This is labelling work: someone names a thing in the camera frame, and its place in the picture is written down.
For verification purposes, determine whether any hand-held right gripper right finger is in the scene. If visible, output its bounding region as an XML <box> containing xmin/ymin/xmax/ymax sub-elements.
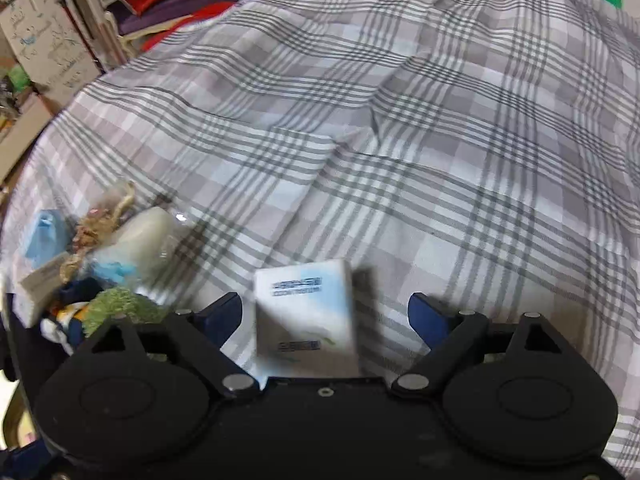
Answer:
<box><xmin>390</xmin><ymin>291</ymin><xmax>581</xmax><ymax>401</ymax></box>

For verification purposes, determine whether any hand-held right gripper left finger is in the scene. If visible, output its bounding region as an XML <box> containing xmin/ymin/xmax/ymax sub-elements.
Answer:
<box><xmin>75</xmin><ymin>291</ymin><xmax>261</xmax><ymax>401</ymax></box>

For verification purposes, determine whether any green knit scrubber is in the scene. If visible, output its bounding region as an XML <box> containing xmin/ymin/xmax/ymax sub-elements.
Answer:
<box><xmin>82</xmin><ymin>287</ymin><xmax>168</xmax><ymax>338</ymax></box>

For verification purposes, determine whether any blue face mask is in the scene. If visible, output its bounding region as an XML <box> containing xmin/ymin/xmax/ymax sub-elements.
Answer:
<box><xmin>92</xmin><ymin>255</ymin><xmax>141</xmax><ymax>286</ymax></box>
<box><xmin>20</xmin><ymin>209</ymin><xmax>73</xmax><ymax>271</ymax></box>

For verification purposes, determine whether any dark blue cloth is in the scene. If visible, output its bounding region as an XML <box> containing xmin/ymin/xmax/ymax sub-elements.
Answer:
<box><xmin>42</xmin><ymin>275</ymin><xmax>108</xmax><ymax>346</ymax></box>

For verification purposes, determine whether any grey plaid blanket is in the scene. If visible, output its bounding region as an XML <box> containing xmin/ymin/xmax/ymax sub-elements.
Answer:
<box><xmin>0</xmin><ymin>0</ymin><xmax>640</xmax><ymax>478</ymax></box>

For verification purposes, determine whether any small white tissue pack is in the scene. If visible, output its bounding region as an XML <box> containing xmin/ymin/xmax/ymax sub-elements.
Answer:
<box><xmin>15</xmin><ymin>252</ymin><xmax>71</xmax><ymax>326</ymax></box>

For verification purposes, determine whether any plain cardboard box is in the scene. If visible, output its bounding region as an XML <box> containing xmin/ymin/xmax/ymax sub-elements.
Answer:
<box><xmin>0</xmin><ymin>92</ymin><xmax>56</xmax><ymax>181</ymax></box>

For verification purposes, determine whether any red cloth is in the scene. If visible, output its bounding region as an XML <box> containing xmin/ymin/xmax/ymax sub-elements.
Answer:
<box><xmin>140</xmin><ymin>2</ymin><xmax>236</xmax><ymax>53</ymax></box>

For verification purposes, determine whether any beige tangled string bundle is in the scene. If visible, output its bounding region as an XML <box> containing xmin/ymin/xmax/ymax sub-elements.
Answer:
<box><xmin>60</xmin><ymin>182</ymin><xmax>137</xmax><ymax>281</ymax></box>

